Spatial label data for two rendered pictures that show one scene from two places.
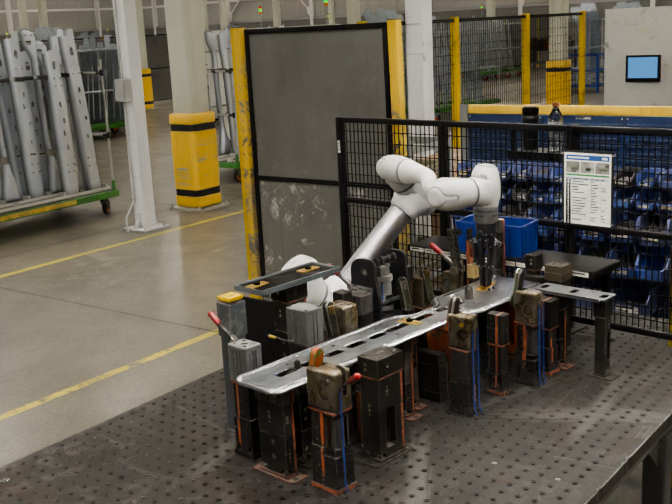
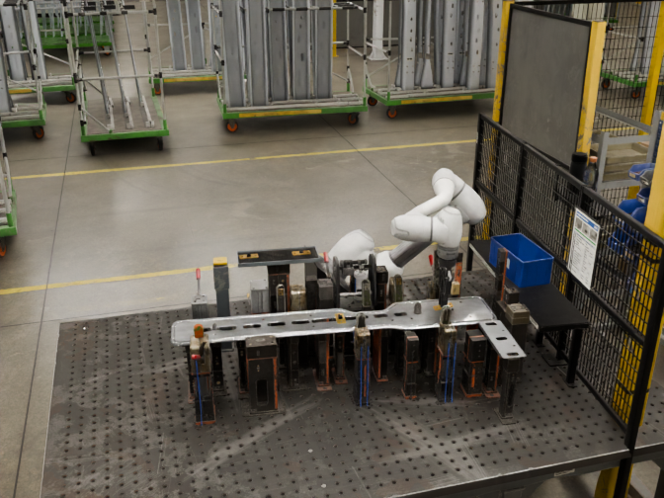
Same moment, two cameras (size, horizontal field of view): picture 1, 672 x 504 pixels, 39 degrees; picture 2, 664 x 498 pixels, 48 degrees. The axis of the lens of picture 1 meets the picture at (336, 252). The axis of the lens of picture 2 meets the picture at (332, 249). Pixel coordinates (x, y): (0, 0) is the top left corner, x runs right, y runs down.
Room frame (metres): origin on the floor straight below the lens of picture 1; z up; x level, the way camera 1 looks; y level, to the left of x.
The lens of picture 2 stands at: (0.81, -1.88, 2.57)
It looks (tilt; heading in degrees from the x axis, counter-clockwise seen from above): 24 degrees down; 37
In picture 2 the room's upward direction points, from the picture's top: straight up
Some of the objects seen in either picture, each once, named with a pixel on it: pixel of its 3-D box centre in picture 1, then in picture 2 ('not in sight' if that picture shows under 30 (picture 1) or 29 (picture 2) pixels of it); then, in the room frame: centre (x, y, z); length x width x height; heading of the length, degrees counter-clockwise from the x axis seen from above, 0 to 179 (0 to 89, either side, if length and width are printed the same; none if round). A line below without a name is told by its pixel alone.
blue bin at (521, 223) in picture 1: (496, 235); (520, 259); (3.88, -0.67, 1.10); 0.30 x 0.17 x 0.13; 54
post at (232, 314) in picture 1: (235, 366); (222, 306); (2.93, 0.35, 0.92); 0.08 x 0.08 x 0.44; 46
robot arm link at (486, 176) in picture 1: (482, 185); (447, 226); (3.38, -0.54, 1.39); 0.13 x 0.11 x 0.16; 122
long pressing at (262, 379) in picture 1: (407, 325); (335, 320); (3.03, -0.23, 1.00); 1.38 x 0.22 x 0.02; 136
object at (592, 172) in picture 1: (588, 189); (584, 248); (3.72, -1.01, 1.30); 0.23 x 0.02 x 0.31; 46
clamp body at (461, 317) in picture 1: (463, 363); (362, 365); (2.98, -0.40, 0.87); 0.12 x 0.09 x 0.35; 46
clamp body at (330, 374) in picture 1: (332, 427); (203, 379); (2.50, 0.04, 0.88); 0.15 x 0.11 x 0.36; 46
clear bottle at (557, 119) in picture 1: (555, 126); (590, 179); (3.92, -0.93, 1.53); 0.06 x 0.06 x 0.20
